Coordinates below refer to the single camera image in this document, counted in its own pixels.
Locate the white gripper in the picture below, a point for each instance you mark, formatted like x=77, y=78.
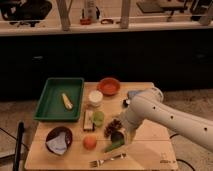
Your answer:
x=128, y=121

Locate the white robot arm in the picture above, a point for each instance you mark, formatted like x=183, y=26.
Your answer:
x=148, y=104

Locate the metal cup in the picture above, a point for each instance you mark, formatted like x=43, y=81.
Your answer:
x=117, y=137

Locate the green pepper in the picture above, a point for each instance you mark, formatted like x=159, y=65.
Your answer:
x=114, y=145

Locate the white cup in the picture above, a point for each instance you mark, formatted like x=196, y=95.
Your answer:
x=95, y=98

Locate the dark grape bunch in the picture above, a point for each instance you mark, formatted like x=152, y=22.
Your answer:
x=113, y=126

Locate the orange bowl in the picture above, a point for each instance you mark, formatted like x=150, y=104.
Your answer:
x=109, y=86

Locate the sandwich slice toy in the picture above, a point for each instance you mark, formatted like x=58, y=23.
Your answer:
x=88, y=124

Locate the orange fruit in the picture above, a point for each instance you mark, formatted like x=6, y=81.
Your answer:
x=89, y=142

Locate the yellow corn cob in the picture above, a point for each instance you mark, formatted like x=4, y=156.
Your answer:
x=67, y=103

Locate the blue cloth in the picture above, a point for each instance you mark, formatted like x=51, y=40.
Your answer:
x=58, y=144

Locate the dark red bowl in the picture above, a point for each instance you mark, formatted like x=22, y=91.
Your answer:
x=56, y=131

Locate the green plastic tray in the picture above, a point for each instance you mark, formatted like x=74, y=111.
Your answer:
x=51, y=108

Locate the black pole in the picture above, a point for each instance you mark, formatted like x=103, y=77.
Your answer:
x=17, y=155

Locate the black office chair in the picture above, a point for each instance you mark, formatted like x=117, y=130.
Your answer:
x=30, y=12

